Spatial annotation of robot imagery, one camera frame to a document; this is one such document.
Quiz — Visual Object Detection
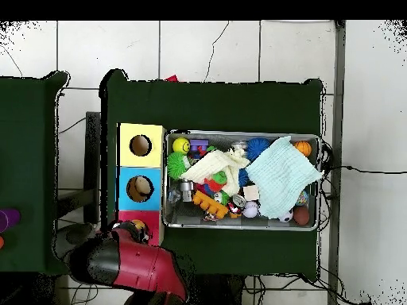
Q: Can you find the cream waffle cloth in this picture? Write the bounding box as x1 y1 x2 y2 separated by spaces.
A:
180 149 250 197

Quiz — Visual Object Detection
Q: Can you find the yellow smiley ball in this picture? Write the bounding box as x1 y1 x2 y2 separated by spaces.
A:
172 136 192 153

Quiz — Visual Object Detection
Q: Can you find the blue spiky ball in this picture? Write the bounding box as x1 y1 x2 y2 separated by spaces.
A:
246 137 269 161

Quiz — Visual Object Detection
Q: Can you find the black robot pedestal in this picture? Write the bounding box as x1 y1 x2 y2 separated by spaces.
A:
189 274 246 305

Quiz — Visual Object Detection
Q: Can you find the dark green side table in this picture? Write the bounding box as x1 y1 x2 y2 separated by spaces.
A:
0 71 71 276

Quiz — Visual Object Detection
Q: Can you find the grey vertical pole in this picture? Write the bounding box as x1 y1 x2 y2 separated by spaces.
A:
327 20 347 305

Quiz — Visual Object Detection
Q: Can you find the orange toy building block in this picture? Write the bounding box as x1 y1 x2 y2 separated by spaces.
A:
192 189 231 221

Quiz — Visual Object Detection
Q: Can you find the mint green waffle cloth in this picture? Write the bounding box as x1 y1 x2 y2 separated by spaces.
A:
245 136 324 220

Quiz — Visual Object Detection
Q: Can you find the clear shallow mesh bin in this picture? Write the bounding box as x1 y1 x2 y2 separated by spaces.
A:
161 129 324 232

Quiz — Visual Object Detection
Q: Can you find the black cable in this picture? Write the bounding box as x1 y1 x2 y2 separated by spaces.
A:
330 164 407 176

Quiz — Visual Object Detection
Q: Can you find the dark green table cloth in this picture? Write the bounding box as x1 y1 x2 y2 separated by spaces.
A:
99 68 325 280

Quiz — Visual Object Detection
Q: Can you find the green fuzzy toy with eyes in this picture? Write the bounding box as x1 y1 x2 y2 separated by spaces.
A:
167 150 191 180

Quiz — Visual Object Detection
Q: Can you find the crushed black silver can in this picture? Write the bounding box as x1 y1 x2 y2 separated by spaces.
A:
230 193 248 212

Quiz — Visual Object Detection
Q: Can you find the black stand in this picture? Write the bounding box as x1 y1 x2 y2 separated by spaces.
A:
84 111 102 225

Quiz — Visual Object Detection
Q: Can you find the small white baseball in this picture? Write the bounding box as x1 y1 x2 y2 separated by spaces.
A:
242 201 261 219

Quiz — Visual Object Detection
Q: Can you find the small orange basketball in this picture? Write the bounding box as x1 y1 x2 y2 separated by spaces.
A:
295 140 313 157

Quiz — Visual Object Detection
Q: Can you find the small brown football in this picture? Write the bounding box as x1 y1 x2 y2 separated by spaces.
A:
293 206 311 227

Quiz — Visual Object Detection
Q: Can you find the wooden box with three holes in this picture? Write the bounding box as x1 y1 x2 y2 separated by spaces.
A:
114 122 166 248

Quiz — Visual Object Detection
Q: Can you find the purple toy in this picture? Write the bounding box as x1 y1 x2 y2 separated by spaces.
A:
0 208 21 234

